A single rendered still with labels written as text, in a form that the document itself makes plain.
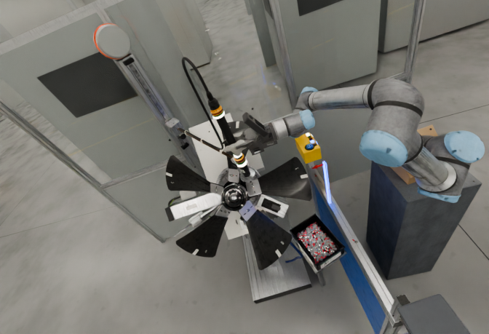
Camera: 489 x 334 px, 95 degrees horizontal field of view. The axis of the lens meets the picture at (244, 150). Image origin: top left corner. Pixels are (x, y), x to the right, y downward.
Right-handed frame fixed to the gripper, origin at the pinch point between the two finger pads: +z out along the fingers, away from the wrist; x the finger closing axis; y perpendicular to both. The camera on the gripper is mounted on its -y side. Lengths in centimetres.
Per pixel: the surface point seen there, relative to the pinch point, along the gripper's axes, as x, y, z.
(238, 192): -4.2, 24.7, 3.5
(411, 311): -59, 24, -34
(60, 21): 71, -54, 60
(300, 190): -7.6, 33.0, -23.0
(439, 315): -61, 23, -39
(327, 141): 70, 86, -67
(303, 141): 31, 41, -38
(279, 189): -5.3, 30.7, -14.1
